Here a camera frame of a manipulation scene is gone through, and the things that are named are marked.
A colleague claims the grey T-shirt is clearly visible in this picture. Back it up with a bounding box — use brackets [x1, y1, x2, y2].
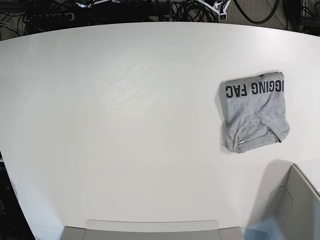
[219, 72, 290, 154]

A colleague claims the blue translucent object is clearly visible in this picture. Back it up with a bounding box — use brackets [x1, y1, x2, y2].
[242, 215, 286, 240]

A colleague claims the grey bin right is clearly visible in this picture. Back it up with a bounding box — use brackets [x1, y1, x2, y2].
[261, 164, 320, 240]

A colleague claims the black cable bundle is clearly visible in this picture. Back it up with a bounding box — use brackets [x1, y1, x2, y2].
[172, 0, 221, 24]

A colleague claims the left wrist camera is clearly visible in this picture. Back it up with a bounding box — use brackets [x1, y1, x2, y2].
[218, 13, 227, 21]

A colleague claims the white frame right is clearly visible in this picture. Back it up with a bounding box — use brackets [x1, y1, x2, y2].
[197, 0, 231, 16]

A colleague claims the white frame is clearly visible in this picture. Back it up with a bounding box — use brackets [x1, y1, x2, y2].
[197, 0, 231, 16]
[74, 0, 125, 8]

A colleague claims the white frame left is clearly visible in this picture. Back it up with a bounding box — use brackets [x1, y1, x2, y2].
[74, 0, 125, 8]

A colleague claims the thick black cable loop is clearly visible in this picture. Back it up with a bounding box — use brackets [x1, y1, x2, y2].
[231, 0, 281, 24]

